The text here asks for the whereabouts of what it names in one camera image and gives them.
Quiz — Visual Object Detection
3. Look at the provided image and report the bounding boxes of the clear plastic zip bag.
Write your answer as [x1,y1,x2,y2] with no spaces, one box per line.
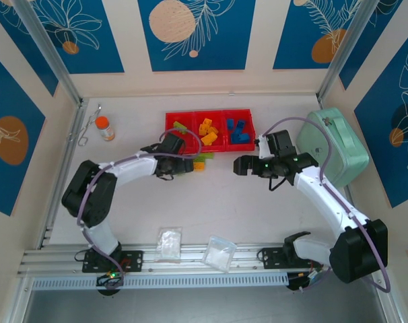
[201,234,238,273]
[155,227,184,264]

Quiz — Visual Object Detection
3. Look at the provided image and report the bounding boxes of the aluminium side rail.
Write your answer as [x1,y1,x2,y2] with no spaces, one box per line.
[38,98,89,250]

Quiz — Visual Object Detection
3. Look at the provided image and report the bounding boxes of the mint green zip case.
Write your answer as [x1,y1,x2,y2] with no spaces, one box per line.
[296,107,370,189]

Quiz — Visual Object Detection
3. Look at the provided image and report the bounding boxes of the red plastic bin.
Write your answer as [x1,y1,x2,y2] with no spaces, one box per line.
[193,110,227,153]
[223,108,256,153]
[165,111,198,154]

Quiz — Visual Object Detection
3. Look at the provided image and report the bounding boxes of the metal wire tongs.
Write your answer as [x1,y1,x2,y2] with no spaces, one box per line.
[66,104,102,147]

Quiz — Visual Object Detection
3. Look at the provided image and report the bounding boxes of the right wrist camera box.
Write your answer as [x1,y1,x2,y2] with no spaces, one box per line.
[255,134,271,160]

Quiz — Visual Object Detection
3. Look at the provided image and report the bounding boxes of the long aluminium base rail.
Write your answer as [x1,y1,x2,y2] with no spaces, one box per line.
[17,241,390,278]

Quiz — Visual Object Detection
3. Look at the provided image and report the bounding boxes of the aluminium frame post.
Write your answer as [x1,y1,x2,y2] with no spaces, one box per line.
[316,0,394,104]
[11,0,84,106]

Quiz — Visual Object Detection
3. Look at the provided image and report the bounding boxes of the orange capped small bottle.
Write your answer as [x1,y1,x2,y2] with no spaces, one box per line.
[95,116,116,143]

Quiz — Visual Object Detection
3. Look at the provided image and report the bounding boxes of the slotted grey cable duct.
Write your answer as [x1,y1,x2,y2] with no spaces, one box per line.
[31,273,290,291]

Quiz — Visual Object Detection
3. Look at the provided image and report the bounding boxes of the grey metal panel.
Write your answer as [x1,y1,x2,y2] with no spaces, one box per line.
[20,288,390,323]

